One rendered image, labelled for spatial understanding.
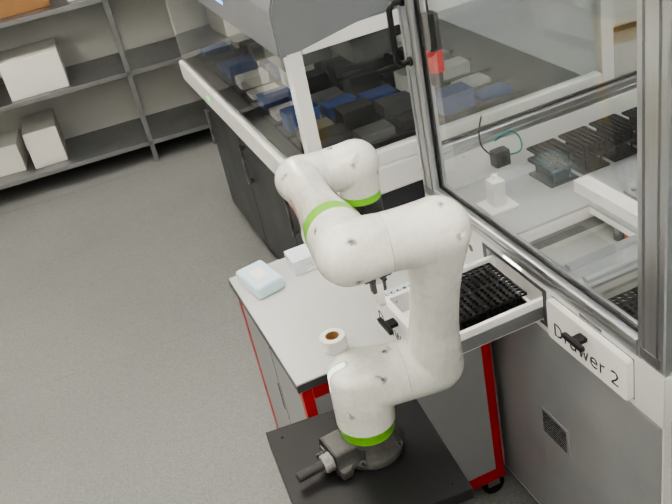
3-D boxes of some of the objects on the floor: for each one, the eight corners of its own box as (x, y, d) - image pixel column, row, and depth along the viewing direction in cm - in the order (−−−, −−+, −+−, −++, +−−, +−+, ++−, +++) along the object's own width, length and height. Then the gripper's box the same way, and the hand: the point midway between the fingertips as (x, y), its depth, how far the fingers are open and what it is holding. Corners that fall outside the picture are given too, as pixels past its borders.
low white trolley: (348, 576, 259) (296, 385, 220) (280, 451, 310) (228, 278, 271) (512, 495, 273) (490, 303, 234) (421, 388, 324) (391, 216, 285)
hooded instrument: (357, 401, 325) (246, -88, 233) (222, 214, 477) (122, -125, 386) (619, 287, 354) (610, -186, 263) (413, 145, 507) (362, -185, 416)
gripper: (383, 203, 203) (398, 286, 215) (333, 222, 200) (351, 305, 212) (397, 215, 197) (411, 300, 209) (346, 234, 193) (363, 319, 205)
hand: (379, 291), depth 208 cm, fingers closed
